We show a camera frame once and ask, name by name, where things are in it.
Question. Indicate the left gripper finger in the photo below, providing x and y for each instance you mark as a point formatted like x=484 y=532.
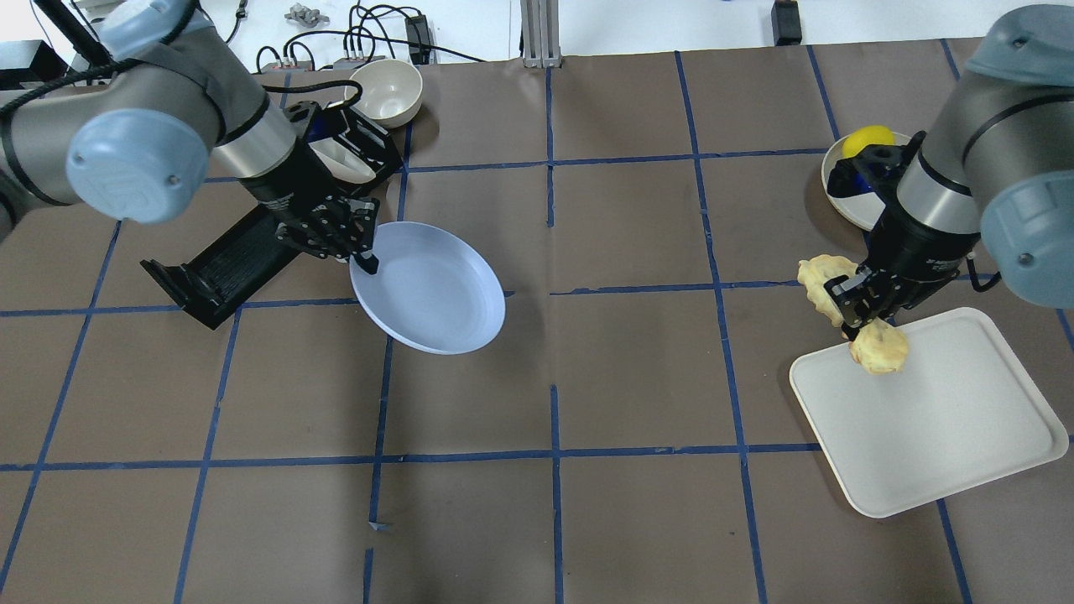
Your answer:
x=367 y=261

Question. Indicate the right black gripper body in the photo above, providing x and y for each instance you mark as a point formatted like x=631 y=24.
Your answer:
x=912 y=255

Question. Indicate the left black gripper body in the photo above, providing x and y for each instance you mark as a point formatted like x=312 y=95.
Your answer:
x=289 y=195

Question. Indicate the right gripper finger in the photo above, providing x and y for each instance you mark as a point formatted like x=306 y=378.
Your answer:
x=853 y=325

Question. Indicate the blue plate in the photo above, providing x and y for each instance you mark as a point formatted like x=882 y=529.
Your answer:
x=432 y=291

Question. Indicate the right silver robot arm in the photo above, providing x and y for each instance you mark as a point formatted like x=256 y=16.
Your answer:
x=996 y=167

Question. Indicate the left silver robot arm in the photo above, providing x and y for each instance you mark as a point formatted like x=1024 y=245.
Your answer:
x=140 y=149

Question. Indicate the beige round plate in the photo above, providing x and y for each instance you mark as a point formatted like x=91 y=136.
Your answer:
x=853 y=199

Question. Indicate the black dish rack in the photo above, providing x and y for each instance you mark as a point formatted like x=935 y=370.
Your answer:
x=358 y=152

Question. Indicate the yellow lemon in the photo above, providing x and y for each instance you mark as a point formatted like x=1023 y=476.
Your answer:
x=868 y=135

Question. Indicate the white tray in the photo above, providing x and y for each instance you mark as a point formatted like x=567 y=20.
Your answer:
x=962 y=412

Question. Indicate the beige bowl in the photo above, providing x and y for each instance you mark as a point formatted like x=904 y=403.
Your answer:
x=393 y=92

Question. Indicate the metal clamp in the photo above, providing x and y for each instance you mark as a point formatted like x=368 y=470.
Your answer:
x=307 y=16

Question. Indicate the black power adapter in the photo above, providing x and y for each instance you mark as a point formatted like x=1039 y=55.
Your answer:
x=419 y=40

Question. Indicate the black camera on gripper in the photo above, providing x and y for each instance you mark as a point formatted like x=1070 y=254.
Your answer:
x=877 y=169

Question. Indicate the usb hub with cables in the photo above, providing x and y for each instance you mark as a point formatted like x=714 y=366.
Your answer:
x=359 y=32

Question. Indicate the aluminium frame post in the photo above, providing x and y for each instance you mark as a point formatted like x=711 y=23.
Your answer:
x=540 y=34

